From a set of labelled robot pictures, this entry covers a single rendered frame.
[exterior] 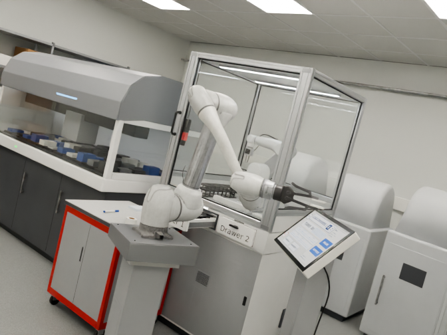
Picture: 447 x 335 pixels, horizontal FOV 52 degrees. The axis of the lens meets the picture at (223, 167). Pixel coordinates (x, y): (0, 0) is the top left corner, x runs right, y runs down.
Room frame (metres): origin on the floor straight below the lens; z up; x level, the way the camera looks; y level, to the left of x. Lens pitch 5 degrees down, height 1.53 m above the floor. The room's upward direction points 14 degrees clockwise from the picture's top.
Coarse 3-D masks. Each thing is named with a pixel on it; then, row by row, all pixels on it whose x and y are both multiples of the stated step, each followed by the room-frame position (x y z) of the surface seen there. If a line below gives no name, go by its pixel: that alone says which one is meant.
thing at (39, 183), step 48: (0, 96) 4.52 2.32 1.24; (48, 96) 3.99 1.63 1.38; (96, 96) 3.59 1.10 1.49; (144, 96) 3.58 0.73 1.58; (0, 144) 4.38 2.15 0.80; (0, 192) 4.40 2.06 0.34; (48, 192) 3.93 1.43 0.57; (96, 192) 3.55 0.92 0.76; (144, 192) 3.78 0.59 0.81; (48, 240) 3.84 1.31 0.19
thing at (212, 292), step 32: (224, 256) 2.98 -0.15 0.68; (256, 256) 2.84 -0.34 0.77; (192, 288) 3.09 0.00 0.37; (224, 288) 2.94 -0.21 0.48; (256, 288) 2.84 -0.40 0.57; (288, 288) 3.21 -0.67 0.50; (160, 320) 3.26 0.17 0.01; (192, 320) 3.05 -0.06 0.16; (224, 320) 2.90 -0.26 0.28; (256, 320) 2.93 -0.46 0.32
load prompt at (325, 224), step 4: (312, 216) 2.54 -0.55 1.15; (316, 216) 2.51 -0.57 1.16; (320, 216) 2.48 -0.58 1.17; (312, 220) 2.49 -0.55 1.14; (316, 220) 2.46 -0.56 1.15; (320, 220) 2.43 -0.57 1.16; (324, 220) 2.40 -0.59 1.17; (320, 224) 2.39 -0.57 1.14; (324, 224) 2.36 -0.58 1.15; (328, 224) 2.33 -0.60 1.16; (332, 224) 2.31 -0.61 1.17; (324, 228) 2.32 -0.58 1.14; (328, 228) 2.30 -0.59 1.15; (332, 228) 2.27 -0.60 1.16; (328, 232) 2.26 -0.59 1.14
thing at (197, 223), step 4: (204, 212) 3.19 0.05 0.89; (192, 220) 2.87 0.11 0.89; (196, 220) 2.90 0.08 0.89; (200, 220) 2.94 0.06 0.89; (204, 220) 2.97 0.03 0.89; (208, 220) 3.00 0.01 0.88; (212, 220) 3.04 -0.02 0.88; (192, 224) 2.88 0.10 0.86; (196, 224) 2.91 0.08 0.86; (200, 224) 2.94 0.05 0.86; (204, 224) 2.97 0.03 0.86; (208, 224) 3.01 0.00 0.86; (212, 224) 3.04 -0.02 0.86; (188, 228) 2.86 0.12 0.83
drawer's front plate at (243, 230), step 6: (222, 222) 3.01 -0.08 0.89; (228, 222) 2.98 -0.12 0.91; (234, 222) 2.95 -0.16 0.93; (222, 228) 3.00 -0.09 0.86; (228, 228) 2.97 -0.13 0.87; (234, 228) 2.94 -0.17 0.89; (240, 228) 2.92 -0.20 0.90; (246, 228) 2.89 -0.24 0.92; (222, 234) 2.99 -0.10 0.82; (228, 234) 2.96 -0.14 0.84; (234, 234) 2.94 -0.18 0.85; (240, 234) 2.91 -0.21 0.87; (246, 234) 2.88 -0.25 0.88; (252, 234) 2.86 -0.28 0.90; (240, 240) 2.90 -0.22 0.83; (252, 240) 2.85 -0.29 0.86
